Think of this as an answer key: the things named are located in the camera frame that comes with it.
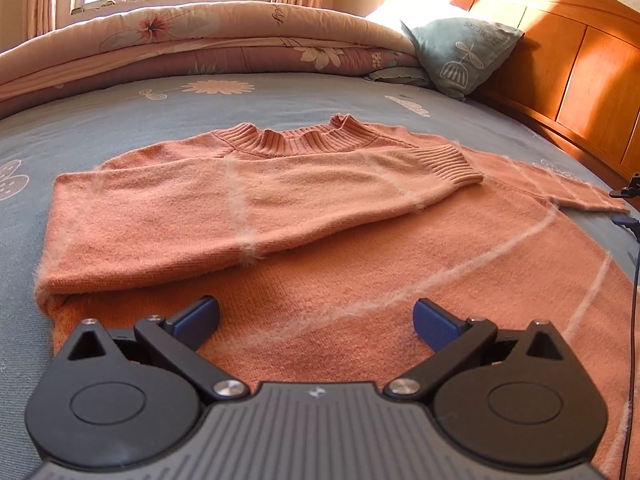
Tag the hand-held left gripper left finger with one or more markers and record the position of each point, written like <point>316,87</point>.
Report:
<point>197,321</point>

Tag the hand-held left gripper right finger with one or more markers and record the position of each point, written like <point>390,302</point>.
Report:
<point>435,327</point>

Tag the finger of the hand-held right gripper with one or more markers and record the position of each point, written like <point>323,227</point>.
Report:
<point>627,192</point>
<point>625,221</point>

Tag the orange striped sweater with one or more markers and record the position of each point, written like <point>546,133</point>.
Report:
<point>350,270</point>

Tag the wooden headboard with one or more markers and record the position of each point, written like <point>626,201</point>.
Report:
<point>575,60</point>

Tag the blue floral bed sheet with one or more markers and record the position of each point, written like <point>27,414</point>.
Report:
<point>125,125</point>

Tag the blue printed pillow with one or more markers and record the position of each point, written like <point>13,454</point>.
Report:
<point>460,55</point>

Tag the flat grey-green pillow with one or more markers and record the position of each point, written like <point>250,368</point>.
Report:
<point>397,75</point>

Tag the folded pink floral quilt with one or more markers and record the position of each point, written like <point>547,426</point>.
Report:
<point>200,40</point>

